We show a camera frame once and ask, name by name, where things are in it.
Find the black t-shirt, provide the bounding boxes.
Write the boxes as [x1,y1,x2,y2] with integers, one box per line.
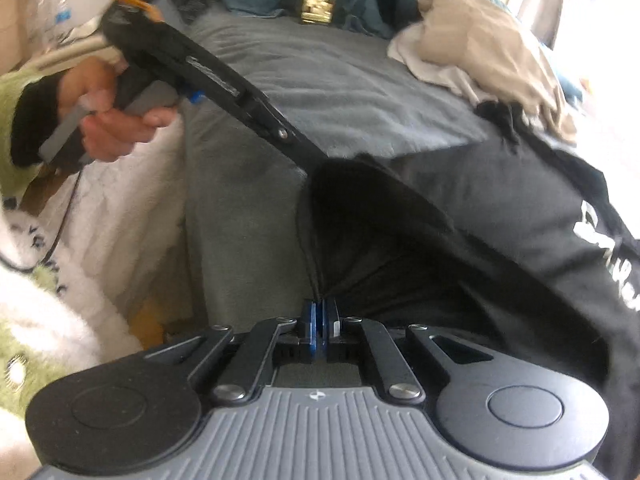
[297,102,639,479]

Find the green sleeve forearm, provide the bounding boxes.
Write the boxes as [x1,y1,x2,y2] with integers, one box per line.
[1,70,64,202]

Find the beige clothes pile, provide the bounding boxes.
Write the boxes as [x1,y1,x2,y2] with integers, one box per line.
[387,0,577,143]

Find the person left hand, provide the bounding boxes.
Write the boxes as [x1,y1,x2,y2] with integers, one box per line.
[58,56,177,162]

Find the grey bed blanket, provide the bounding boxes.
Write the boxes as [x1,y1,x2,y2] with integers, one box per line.
[182,6,497,330]

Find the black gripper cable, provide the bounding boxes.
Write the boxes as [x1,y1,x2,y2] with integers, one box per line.
[0,169,84,276]

